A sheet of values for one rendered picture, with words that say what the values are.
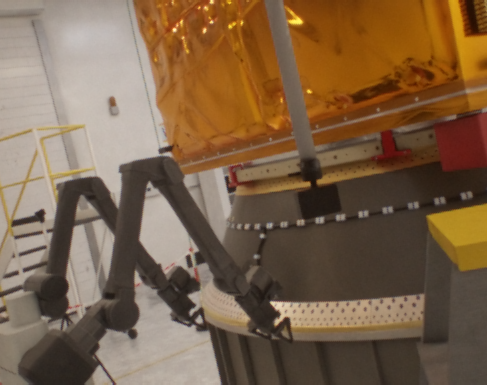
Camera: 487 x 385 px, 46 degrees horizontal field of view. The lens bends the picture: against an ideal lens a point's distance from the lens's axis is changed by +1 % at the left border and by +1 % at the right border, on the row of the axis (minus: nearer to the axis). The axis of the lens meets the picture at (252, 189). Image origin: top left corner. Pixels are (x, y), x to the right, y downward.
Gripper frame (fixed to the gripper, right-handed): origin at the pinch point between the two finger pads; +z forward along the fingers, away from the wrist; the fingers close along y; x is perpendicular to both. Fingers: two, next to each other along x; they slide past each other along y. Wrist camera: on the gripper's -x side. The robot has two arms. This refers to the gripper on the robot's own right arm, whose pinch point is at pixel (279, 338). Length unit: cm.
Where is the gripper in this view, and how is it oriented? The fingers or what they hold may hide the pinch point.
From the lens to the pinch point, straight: 176.8
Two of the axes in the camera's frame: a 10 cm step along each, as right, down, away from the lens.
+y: -6.2, 1.0, 7.8
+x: -5.4, 6.6, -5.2
